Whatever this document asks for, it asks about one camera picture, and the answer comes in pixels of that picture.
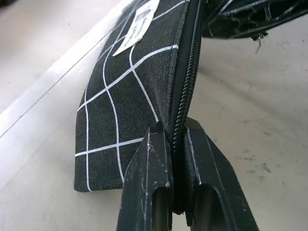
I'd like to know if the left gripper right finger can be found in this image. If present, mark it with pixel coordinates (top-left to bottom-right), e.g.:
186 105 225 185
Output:
184 117 260 231

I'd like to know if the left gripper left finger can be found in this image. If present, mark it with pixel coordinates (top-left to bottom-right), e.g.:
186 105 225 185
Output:
115 121 174 231

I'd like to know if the black grid pencil pouch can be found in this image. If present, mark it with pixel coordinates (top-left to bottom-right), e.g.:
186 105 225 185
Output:
73 0 301 215

